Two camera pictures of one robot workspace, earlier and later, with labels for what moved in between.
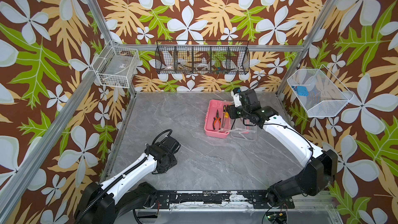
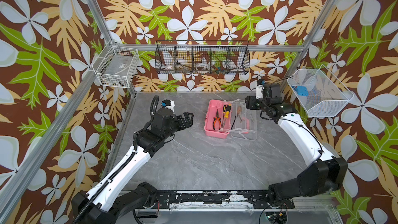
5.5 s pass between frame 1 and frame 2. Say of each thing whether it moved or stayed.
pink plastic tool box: stayed
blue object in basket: stayed
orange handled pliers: stayed
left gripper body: moved
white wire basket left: stayed
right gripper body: moved
